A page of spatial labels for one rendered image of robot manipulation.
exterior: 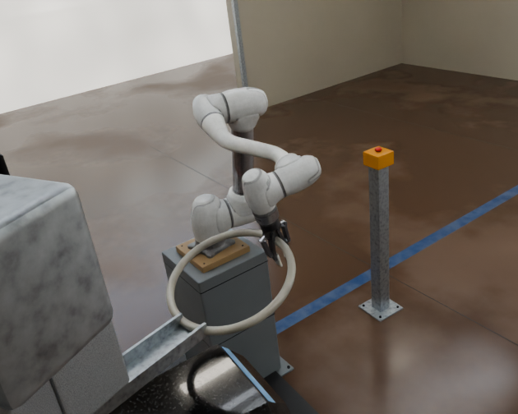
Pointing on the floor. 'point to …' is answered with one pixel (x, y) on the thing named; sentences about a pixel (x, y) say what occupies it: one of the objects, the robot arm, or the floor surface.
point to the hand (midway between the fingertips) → (281, 255)
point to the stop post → (379, 233)
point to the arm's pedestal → (231, 305)
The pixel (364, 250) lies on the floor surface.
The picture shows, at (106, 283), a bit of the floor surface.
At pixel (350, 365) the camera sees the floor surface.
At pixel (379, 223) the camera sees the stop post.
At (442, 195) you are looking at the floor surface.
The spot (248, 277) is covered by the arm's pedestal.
